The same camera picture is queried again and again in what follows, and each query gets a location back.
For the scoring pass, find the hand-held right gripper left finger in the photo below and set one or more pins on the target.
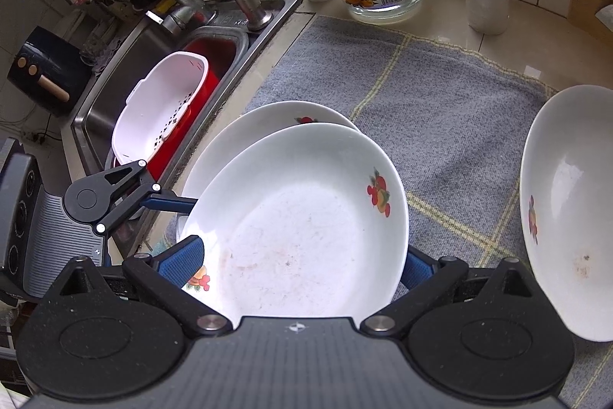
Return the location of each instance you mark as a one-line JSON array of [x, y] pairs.
[[184, 258]]

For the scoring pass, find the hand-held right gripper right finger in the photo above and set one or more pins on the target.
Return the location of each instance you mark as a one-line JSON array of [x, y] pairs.
[[416, 272]]

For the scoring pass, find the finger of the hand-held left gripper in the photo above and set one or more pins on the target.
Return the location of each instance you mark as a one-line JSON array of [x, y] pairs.
[[167, 202]]

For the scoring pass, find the white fruit-print plate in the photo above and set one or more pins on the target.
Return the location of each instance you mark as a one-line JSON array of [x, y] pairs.
[[297, 222], [565, 198], [249, 121]]

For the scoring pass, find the stainless steel sink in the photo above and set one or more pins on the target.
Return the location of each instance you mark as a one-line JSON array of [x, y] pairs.
[[115, 69]]

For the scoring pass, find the white and red colander basket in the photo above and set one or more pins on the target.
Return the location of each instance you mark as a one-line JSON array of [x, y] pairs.
[[215, 54]]

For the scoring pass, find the grey and blue checked towel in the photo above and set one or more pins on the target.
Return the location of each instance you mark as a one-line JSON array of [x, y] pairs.
[[431, 112]]

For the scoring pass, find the steel sink knob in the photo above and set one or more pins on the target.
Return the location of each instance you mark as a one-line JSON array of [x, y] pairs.
[[251, 6]]

